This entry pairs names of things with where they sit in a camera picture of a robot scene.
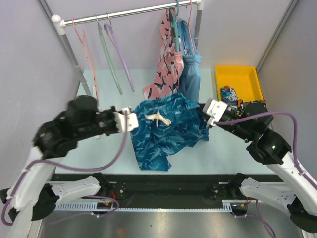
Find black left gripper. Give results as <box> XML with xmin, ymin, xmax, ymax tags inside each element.
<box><xmin>80</xmin><ymin>104</ymin><xmax>125</xmax><ymax>139</ymax></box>

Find blue leaf print shorts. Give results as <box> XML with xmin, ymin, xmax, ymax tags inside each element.
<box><xmin>130</xmin><ymin>93</ymin><xmax>209</xmax><ymax>171</ymax></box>

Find purple plastic hanger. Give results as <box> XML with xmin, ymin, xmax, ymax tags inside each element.
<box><xmin>104</xmin><ymin>16</ymin><xmax>135</xmax><ymax>92</ymax></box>

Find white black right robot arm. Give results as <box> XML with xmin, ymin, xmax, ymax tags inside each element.
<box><xmin>203</xmin><ymin>99</ymin><xmax>317</xmax><ymax>233</ymax></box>

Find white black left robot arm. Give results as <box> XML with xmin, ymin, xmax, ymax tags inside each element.
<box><xmin>0</xmin><ymin>95</ymin><xmax>131</xmax><ymax>226</ymax></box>

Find orange camouflage shorts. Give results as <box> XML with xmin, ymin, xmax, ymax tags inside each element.
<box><xmin>228</xmin><ymin>99</ymin><xmax>267</xmax><ymax>116</ymax></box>

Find pink patterned shorts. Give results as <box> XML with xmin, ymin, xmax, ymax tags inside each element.
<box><xmin>143</xmin><ymin>9</ymin><xmax>184</xmax><ymax>99</ymax></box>

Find light blue shorts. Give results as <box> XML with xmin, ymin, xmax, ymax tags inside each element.
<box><xmin>177</xmin><ymin>20</ymin><xmax>202</xmax><ymax>102</ymax></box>

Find green plastic hanger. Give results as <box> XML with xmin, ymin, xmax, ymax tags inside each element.
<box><xmin>95</xmin><ymin>17</ymin><xmax>123</xmax><ymax>95</ymax></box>

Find teal plastic hanger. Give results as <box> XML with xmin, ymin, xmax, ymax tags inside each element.
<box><xmin>169</xmin><ymin>0</ymin><xmax>180</xmax><ymax>52</ymax></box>

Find pink hanger with blue shorts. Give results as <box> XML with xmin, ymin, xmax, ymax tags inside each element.
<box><xmin>187</xmin><ymin>0</ymin><xmax>195</xmax><ymax>55</ymax></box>

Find yellow plastic bin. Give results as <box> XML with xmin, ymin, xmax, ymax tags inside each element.
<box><xmin>214</xmin><ymin>66</ymin><xmax>264</xmax><ymax>102</ymax></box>

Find metal clothes rack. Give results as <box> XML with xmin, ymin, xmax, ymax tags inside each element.
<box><xmin>50</xmin><ymin>0</ymin><xmax>203</xmax><ymax>96</ymax></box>

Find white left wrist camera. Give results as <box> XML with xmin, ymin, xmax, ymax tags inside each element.
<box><xmin>114</xmin><ymin>107</ymin><xmax>139</xmax><ymax>133</ymax></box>

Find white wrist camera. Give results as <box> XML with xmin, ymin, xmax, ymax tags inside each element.
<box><xmin>114</xmin><ymin>107</ymin><xmax>139</xmax><ymax>133</ymax></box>
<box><xmin>202</xmin><ymin>98</ymin><xmax>228</xmax><ymax>127</ymax></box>

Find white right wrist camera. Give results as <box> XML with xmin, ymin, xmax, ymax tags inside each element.
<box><xmin>202</xmin><ymin>98</ymin><xmax>228</xmax><ymax>127</ymax></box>

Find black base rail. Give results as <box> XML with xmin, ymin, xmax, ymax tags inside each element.
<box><xmin>49</xmin><ymin>173</ymin><xmax>280</xmax><ymax>210</ymax></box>

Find pink wire hanger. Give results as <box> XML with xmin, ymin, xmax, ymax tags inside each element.
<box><xmin>71</xmin><ymin>19</ymin><xmax>99</xmax><ymax>101</ymax></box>

